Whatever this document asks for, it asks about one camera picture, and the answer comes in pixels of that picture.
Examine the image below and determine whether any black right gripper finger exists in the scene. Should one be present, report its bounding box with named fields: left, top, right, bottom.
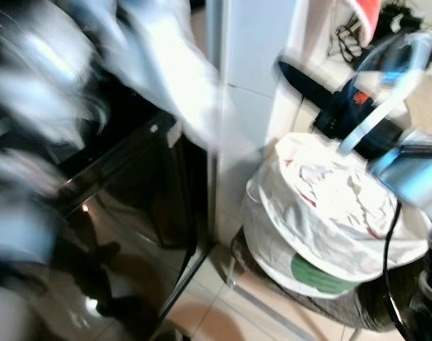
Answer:
left=276, top=60, right=342, bottom=115

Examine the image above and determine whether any white garment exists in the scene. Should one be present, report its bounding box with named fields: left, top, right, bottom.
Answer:
left=63, top=0, right=227, bottom=153

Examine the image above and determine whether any white clothes pile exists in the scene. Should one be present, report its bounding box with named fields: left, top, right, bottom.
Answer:
left=282, top=158, right=389, bottom=237

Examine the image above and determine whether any black washing machine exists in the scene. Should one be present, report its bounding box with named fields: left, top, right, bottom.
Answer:
left=0, top=71, right=211, bottom=341

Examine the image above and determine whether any red and white cloth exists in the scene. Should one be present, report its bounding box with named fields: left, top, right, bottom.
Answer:
left=342, top=0, right=384, bottom=45

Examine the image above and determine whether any white laundry basket green label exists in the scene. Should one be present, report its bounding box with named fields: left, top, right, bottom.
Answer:
left=240, top=131, right=432, bottom=299

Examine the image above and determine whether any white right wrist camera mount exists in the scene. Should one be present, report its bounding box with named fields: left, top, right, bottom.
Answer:
left=337, top=31, right=432, bottom=157

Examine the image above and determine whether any black tangled cables heap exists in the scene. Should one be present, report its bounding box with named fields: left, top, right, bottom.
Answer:
left=328, top=4, right=432, bottom=63

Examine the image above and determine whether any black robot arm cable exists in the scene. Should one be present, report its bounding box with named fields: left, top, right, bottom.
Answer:
left=381, top=202, right=417, bottom=341

